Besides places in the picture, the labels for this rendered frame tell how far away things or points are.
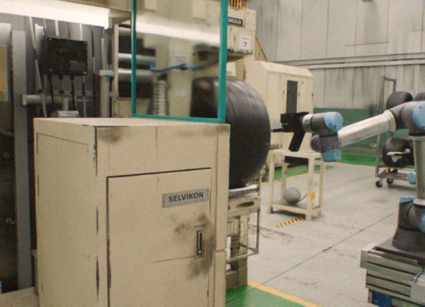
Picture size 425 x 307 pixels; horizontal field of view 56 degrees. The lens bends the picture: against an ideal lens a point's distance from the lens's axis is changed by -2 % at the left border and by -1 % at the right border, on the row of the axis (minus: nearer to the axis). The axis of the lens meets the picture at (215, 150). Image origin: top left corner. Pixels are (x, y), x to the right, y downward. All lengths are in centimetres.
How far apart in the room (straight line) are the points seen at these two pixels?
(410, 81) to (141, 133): 1254
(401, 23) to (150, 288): 1298
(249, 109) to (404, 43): 1182
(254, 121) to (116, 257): 107
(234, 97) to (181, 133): 85
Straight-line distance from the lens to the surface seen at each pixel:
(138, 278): 108
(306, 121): 167
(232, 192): 200
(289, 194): 517
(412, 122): 176
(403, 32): 1362
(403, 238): 197
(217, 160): 114
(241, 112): 185
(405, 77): 1342
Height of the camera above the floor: 131
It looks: 6 degrees down
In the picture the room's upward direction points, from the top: 1 degrees clockwise
